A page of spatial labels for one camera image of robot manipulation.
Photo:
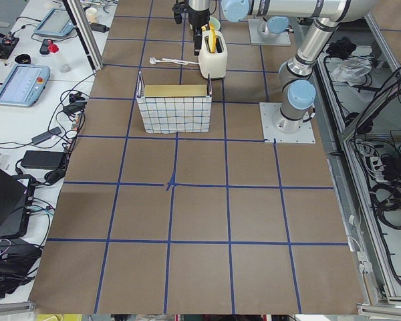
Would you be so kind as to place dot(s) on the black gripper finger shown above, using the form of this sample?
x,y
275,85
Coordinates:
x,y
197,44

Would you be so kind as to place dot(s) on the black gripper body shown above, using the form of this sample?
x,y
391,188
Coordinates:
x,y
199,21

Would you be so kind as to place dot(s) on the white two-slot toaster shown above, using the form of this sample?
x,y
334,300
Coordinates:
x,y
213,65

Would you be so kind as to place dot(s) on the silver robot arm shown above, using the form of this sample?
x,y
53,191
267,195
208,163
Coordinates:
x,y
297,92
328,14

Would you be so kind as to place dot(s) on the yellow toast slice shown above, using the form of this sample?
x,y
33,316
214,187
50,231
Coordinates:
x,y
212,39

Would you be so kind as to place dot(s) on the light green plate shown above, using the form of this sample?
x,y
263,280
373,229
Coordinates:
x,y
215,22

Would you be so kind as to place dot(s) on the white paper cup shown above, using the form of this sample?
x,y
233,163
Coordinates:
x,y
92,15

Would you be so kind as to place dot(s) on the clear spray bottle red cap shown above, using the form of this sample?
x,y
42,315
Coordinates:
x,y
54,50

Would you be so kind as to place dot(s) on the far blue teach pendant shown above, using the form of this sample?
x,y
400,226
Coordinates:
x,y
56,24

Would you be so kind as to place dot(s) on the blue teach pendant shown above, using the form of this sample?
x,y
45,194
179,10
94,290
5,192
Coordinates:
x,y
56,24
24,85

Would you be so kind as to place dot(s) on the black cloth bundle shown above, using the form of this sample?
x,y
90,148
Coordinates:
x,y
342,48

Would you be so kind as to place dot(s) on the crumpled white cloth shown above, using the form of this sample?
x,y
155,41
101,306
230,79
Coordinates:
x,y
352,71

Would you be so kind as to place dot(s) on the near blue teach pendant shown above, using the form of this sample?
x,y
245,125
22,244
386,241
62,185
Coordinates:
x,y
24,85

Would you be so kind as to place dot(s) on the grey small adapter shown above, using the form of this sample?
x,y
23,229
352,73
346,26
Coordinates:
x,y
40,138

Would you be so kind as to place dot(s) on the black power adapter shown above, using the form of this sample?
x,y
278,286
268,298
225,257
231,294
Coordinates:
x,y
38,159

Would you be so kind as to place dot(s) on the black laptop computer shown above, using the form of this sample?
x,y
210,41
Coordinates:
x,y
16,192

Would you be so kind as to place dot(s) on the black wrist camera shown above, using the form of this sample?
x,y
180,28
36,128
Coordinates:
x,y
179,8

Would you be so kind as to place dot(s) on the wire basket with wooden board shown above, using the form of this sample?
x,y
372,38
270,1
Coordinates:
x,y
172,108

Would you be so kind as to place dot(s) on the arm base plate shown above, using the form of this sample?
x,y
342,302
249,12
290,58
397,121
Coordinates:
x,y
278,129
272,31

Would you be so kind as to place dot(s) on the aluminium frame post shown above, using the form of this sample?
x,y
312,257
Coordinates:
x,y
80,22

